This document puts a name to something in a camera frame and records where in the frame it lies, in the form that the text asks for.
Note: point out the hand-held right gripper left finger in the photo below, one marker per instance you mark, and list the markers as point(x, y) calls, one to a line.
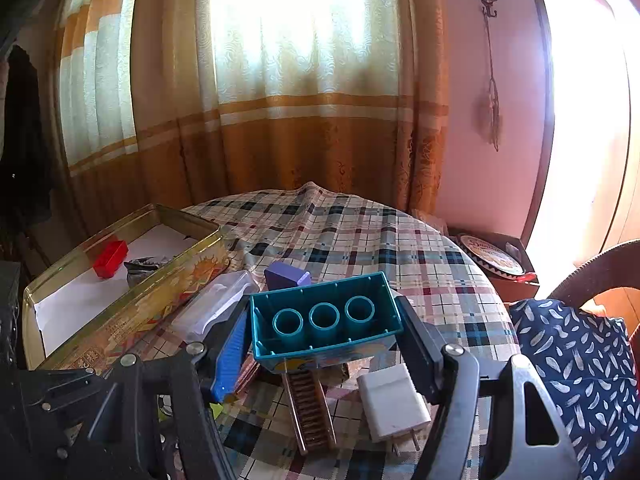
point(230, 355)

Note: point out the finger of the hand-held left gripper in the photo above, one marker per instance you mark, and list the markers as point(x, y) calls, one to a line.
point(55, 390)

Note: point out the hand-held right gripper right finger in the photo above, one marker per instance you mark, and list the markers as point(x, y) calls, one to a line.
point(417, 355)

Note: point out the white charger adapter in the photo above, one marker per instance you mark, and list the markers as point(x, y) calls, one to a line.
point(395, 400)

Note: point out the clear plastic bag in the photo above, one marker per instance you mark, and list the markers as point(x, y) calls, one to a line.
point(210, 305)

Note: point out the teal plastic building block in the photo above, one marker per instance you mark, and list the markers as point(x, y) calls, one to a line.
point(280, 320)

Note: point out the brown comb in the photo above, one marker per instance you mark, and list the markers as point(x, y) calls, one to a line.
point(310, 410)

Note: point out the gold tin box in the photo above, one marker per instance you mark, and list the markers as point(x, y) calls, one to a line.
point(140, 305)

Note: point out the white paper lining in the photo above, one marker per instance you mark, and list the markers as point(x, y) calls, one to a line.
point(65, 310)

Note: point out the purple box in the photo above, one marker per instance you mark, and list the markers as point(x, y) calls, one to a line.
point(285, 275)

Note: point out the plaid tablecloth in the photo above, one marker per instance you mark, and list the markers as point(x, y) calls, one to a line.
point(375, 245)

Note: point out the dark crumpled item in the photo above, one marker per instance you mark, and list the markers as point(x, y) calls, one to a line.
point(147, 270)

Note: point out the cardboard box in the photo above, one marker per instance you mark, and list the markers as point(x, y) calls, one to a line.
point(520, 287)

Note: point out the round decorated tin lid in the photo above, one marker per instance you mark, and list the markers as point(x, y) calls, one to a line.
point(492, 255)

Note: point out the red small box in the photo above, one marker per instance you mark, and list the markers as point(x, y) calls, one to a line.
point(110, 260)

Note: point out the navy patterned cloth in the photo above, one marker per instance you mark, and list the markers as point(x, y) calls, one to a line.
point(585, 370)

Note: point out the brown wicker chair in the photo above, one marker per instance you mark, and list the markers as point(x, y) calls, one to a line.
point(600, 270)

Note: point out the orange and cream curtain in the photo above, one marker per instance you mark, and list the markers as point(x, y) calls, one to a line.
point(300, 135)

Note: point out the hanging tassel ornament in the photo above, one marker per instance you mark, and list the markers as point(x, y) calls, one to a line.
point(487, 110)

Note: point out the dark hanging clothing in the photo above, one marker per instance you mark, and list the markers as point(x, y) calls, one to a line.
point(25, 135)

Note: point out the brown door frame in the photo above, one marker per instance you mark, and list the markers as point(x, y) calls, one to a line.
point(542, 110)

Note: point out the metal wall hook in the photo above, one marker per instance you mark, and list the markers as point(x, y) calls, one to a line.
point(487, 0)

